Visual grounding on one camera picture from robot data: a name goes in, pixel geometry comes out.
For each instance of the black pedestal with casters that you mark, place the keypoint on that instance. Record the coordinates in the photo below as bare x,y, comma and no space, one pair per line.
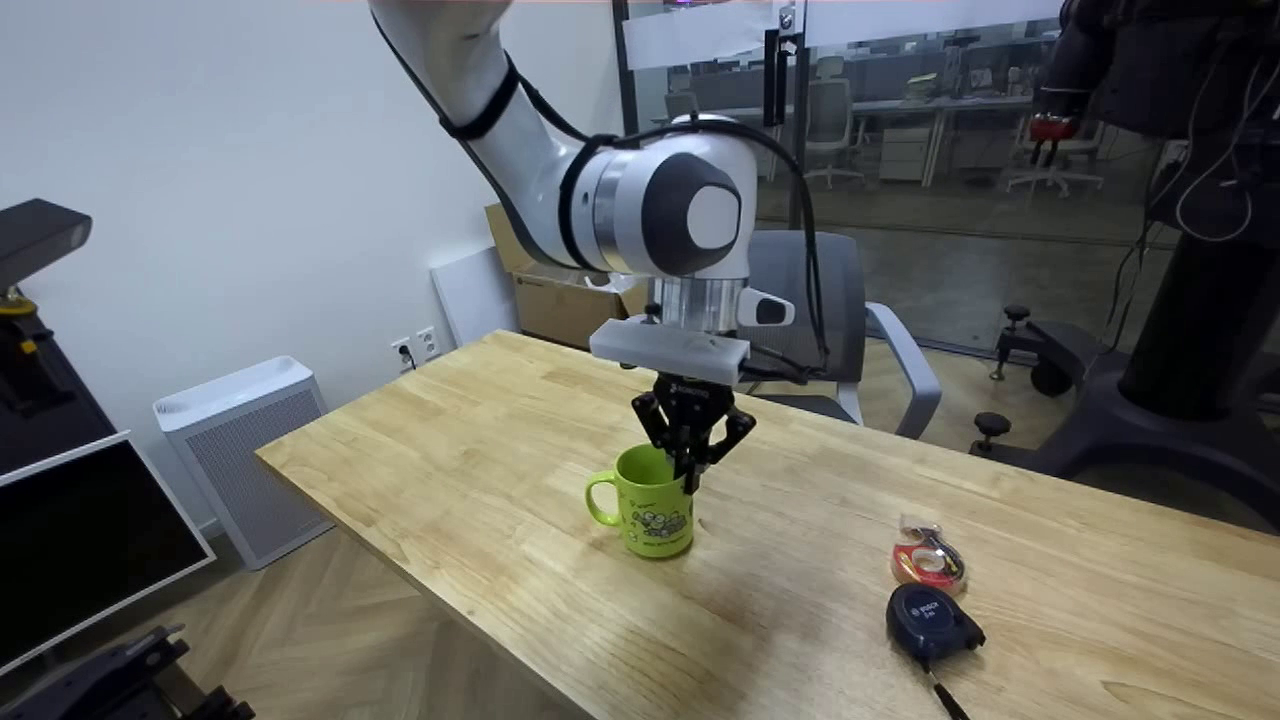
1202,335

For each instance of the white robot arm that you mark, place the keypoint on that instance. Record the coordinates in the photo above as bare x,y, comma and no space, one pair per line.
626,204

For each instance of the yellow black clamp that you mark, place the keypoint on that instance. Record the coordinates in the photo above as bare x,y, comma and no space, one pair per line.
17,322

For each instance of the black glass door frame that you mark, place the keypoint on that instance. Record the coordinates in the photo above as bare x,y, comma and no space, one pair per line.
626,67

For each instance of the grey mesh office chair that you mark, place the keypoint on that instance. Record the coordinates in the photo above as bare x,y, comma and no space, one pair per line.
855,284

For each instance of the white air purifier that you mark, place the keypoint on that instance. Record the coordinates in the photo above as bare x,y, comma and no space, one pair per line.
243,453

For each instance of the green ceramic mug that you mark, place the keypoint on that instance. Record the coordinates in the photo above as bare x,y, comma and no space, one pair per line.
655,512

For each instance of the black wheeled stand base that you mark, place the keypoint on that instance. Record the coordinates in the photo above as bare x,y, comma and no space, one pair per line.
123,682

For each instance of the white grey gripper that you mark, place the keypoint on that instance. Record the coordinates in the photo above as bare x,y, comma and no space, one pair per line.
683,347

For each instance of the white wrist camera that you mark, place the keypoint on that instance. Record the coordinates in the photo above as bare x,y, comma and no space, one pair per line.
766,311

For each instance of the black monitor with white frame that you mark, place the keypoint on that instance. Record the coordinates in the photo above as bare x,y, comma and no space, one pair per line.
82,544

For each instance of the brown cardboard box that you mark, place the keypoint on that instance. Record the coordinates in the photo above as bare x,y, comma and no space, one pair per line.
554,312

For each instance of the black camera head on stand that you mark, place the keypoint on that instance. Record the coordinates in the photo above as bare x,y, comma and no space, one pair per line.
35,232

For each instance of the white flat board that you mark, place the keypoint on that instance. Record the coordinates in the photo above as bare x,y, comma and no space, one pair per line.
469,296

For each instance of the grey background office chair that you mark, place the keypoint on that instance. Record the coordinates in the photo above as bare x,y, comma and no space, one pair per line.
835,124

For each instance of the red white background chair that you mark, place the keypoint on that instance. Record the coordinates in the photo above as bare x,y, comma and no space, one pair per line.
1049,131

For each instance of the red orange carabiner keyring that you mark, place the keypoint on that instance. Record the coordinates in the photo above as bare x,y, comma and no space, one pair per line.
930,567

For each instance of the white wall socket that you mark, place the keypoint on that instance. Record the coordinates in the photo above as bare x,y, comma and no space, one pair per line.
417,347

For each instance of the dark hanging jacket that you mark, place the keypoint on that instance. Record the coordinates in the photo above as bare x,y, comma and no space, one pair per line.
1145,67

